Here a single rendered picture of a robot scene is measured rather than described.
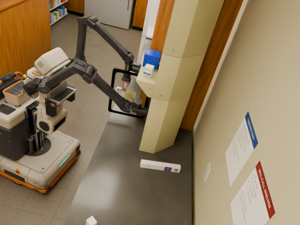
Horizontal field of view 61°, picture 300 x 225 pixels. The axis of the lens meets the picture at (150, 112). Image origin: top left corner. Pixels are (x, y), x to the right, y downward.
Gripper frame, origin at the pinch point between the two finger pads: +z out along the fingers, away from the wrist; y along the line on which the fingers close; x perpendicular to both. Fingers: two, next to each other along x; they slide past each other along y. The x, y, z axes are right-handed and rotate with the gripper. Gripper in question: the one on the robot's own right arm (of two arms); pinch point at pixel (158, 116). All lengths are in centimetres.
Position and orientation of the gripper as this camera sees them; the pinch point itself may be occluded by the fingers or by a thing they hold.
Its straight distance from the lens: 183.6
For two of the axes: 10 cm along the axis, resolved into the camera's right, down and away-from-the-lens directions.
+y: 1.2, -5.7, 8.1
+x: -2.8, 7.7, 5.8
